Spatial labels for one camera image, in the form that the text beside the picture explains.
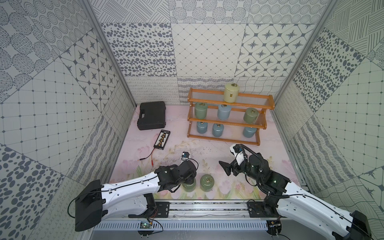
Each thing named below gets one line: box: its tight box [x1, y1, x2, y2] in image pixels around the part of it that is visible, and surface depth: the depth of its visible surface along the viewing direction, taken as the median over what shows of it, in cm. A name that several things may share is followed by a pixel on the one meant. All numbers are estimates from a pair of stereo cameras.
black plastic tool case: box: [137, 101, 166, 131], surface depth 112 cm
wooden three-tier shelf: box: [187, 88, 276, 146], surface depth 95 cm
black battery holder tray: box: [153, 129, 171, 150], surface depth 101 cm
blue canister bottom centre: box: [212, 123, 225, 137], surface depth 99 cm
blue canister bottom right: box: [243, 127, 257, 138], surface depth 99 cm
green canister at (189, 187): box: [182, 177, 197, 193], surface depth 77 cm
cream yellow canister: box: [223, 82, 240, 103], surface depth 80 cm
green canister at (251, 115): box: [243, 107, 259, 124], surface depth 90 cm
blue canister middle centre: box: [217, 104, 232, 121], surface depth 90 cm
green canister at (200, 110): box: [194, 102, 208, 120], surface depth 90 cm
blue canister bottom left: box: [196, 121, 208, 134], surface depth 100 cm
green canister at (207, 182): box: [200, 174, 215, 193], surface depth 78 cm
